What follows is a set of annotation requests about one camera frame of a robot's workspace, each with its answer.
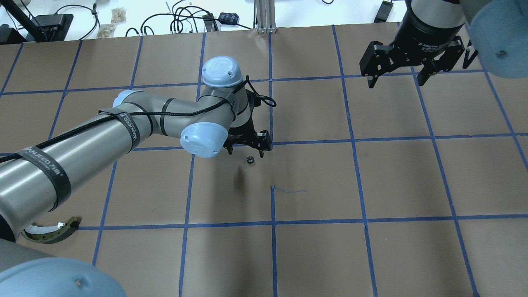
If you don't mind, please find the aluminium frame post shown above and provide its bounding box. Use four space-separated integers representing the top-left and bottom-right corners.
253 0 277 34

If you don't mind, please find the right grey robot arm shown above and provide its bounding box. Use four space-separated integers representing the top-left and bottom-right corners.
359 0 528 88

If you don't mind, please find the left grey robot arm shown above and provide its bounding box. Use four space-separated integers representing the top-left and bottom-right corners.
0 56 276 297

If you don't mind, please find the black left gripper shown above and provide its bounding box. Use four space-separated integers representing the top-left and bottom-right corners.
223 118 272 158

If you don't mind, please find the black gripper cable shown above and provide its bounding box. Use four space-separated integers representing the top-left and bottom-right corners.
243 75 277 108

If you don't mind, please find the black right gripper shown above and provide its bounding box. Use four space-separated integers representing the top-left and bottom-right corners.
359 21 464 89

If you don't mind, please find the black box on bench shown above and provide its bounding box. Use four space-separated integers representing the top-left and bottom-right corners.
31 14 74 42

